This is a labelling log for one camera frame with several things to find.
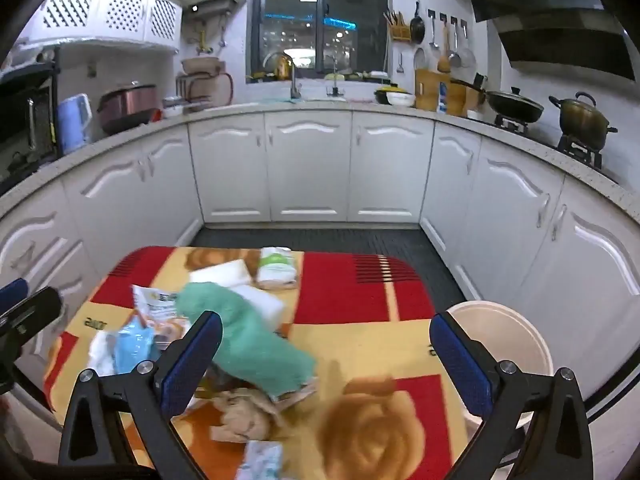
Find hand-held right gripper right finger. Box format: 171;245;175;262
429;311;593;480

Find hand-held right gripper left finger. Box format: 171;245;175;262
59;311;223;480

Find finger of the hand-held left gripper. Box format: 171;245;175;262
0;278;29;313
0;286;64;343

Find cream plastic bucket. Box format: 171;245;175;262
430;301;555;433

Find green cloth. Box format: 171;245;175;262
176;281;317;401

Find light blue plastic wrapper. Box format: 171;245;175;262
89;320;166;376

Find brown paper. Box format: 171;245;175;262
210;385;286;443

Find white orange snack bag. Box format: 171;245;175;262
131;284;188;331

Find white foam block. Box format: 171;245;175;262
232;284;287;333
189;259;253;288

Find white teal printed wrapper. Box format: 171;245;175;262
235;440;285;480

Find green white packet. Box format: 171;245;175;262
256;246;299;291

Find red yellow printed blanket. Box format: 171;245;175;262
42;245;481;480

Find black countertop oven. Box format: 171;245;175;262
0;62;62;196

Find dark ribbed floor mat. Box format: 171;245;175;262
192;227;466;301

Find blue electric kettle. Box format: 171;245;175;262
57;94;94;157

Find red rice cooker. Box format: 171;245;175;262
97;81;162;136

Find white base kitchen cabinets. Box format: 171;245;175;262
0;107;640;376

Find black gas stove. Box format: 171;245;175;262
480;110;606;170

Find black wok with lid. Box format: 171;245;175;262
486;86;545;126

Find brass cooking pot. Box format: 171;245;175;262
549;91;619;153

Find yellow bowl with lid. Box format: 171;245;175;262
374;85;416;107

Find wooden cutting boards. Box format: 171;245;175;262
415;67;469;117

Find dish rack with basket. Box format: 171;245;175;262
176;56;234;107

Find steel sink faucet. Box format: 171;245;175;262
265;51;304;101

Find hanging wooden spatula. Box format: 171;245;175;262
438;15;451;74

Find hanging steel strainer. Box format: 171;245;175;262
449;17;474;69

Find brass kettle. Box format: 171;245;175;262
264;51;294;81

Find black hanging pan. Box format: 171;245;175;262
410;1;426;45

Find yellow utensil holder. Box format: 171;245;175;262
383;9;412;44

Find dark kitchen window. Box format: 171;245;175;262
252;0;388;81

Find black range hood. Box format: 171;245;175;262
462;0;638;81

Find white lattice wall cabinet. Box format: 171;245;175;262
30;0;183;53

